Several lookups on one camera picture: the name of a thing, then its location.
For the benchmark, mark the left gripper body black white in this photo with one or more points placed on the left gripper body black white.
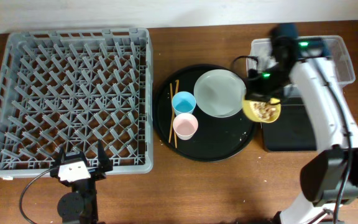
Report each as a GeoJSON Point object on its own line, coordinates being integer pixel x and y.
{"type": "Point", "coordinates": [96, 173]}

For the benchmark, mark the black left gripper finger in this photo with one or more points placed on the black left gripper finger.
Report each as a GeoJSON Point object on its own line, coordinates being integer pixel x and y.
{"type": "Point", "coordinates": [61, 157]}
{"type": "Point", "coordinates": [105, 164]}

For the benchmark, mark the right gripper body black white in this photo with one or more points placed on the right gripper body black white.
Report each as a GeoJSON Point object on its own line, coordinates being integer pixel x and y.
{"type": "Point", "coordinates": [264, 84]}

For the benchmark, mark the food scraps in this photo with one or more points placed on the food scraps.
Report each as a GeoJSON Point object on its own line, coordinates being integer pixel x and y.
{"type": "Point", "coordinates": [264, 111]}

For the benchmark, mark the yellow bowl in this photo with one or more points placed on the yellow bowl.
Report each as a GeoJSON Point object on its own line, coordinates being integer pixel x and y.
{"type": "Point", "coordinates": [248, 111]}

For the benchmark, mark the pink plastic cup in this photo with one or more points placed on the pink plastic cup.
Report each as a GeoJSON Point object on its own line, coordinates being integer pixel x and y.
{"type": "Point", "coordinates": [185, 125]}

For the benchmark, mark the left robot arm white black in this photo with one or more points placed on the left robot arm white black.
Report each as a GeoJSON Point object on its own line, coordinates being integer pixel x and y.
{"type": "Point", "coordinates": [80, 205]}

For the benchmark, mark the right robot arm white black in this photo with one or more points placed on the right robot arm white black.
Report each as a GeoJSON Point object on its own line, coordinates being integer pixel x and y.
{"type": "Point", "coordinates": [330, 180]}

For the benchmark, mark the clear plastic waste bin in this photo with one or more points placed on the clear plastic waste bin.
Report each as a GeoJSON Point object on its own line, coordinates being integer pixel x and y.
{"type": "Point", "coordinates": [335, 46]}

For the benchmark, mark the grey plastic dishwasher rack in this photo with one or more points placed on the grey plastic dishwasher rack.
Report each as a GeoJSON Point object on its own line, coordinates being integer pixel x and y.
{"type": "Point", "coordinates": [71, 90]}

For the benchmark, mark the black rectangular tray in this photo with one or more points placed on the black rectangular tray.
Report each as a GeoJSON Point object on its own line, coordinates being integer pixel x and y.
{"type": "Point", "coordinates": [292, 131]}

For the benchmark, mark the grey round plate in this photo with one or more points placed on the grey round plate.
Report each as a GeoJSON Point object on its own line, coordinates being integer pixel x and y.
{"type": "Point", "coordinates": [219, 93]}

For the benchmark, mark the round black tray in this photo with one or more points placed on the round black tray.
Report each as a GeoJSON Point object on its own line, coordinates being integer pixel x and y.
{"type": "Point", "coordinates": [216, 138]}

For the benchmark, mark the blue plastic cup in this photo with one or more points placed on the blue plastic cup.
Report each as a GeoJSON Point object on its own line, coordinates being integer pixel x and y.
{"type": "Point", "coordinates": [184, 102]}

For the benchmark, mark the right wooden chopstick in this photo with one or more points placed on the right wooden chopstick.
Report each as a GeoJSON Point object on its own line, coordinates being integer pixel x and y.
{"type": "Point", "coordinates": [177, 82]}

